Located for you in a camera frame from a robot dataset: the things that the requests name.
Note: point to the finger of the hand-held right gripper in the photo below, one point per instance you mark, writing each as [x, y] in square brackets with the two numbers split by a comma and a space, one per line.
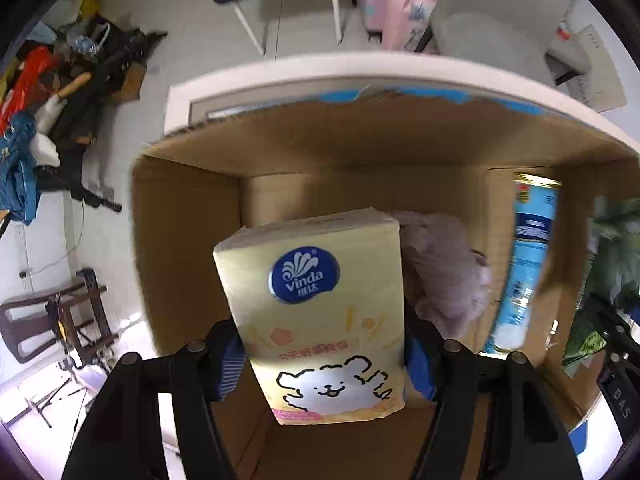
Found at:
[617, 360]

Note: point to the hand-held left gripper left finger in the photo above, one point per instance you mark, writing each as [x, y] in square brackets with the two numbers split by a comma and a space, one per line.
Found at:
[231, 360]

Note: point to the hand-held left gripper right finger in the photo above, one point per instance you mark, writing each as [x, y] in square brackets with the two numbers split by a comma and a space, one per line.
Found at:
[417, 365]

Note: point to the green patterned packet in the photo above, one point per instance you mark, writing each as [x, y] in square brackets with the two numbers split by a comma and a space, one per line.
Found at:
[607, 280]

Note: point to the yellow tissue pack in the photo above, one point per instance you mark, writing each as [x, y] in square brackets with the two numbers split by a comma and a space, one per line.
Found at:
[320, 320]

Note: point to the cardboard box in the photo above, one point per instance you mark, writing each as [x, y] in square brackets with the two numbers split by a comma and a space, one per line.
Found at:
[350, 170]

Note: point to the pink plush cloth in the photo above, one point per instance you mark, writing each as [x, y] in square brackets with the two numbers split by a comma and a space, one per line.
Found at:
[440, 270]

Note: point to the blue tin can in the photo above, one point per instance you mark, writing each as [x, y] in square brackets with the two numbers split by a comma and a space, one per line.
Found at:
[527, 260]

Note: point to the dark wooden chair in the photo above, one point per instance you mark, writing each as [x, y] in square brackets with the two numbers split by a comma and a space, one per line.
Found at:
[55, 317]

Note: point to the blue plastic bag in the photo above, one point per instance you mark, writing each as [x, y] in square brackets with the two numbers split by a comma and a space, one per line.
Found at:
[17, 165]

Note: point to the pile of clutter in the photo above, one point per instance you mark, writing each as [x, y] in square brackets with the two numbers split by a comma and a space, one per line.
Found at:
[75, 95]

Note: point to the pink suitcase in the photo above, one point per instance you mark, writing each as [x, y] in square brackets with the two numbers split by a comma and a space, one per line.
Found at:
[400, 5]

